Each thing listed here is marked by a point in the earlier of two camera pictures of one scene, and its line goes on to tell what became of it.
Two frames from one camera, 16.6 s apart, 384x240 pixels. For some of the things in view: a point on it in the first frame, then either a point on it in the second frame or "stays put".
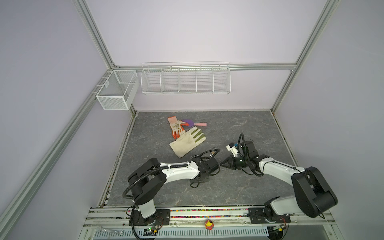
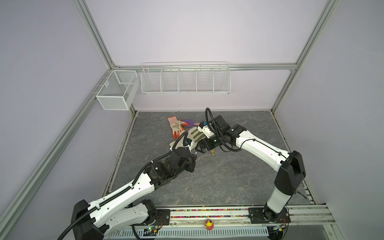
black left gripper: x=206 y=179 -> x=192 y=161
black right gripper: x=229 y=166 -> x=205 y=141
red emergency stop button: x=209 y=224 stays put
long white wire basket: x=211 y=79 stays put
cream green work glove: x=188 y=139 stays put
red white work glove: x=176 y=126 stays put
